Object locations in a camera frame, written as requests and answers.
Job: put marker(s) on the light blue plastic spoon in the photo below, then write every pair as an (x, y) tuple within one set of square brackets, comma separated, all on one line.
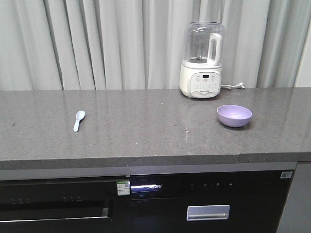
[(80, 115)]

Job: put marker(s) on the purple plastic bowl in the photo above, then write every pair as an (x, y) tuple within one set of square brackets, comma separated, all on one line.
[(234, 115)]

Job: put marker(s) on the white blender with clear jar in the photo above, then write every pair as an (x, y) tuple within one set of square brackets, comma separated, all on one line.
[(201, 66)]

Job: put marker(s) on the black oven left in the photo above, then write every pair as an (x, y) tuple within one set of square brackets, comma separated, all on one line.
[(66, 205)]

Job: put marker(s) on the grey pleated curtain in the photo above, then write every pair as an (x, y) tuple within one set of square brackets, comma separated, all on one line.
[(139, 44)]

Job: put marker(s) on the black dishwasher with handle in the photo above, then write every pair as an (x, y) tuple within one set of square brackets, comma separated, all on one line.
[(213, 202)]

